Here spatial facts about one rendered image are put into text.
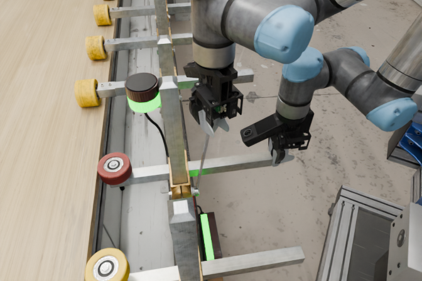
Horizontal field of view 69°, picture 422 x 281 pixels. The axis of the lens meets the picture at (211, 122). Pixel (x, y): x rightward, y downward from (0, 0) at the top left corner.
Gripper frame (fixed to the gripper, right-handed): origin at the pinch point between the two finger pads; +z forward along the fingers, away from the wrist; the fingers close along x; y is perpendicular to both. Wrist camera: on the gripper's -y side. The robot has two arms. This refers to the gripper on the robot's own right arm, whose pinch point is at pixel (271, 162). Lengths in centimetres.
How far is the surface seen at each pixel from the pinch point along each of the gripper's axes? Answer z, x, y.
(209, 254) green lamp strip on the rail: 12.2, -17.6, -20.6
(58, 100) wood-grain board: -8, 28, -60
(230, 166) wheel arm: -2.9, -1.5, -12.1
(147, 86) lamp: -35.6, -5.6, -29.4
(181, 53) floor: 82, 190, -14
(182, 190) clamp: -4.7, -7.9, -25.6
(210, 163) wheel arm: -3.6, -0.1, -17.3
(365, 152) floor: 83, 57, 91
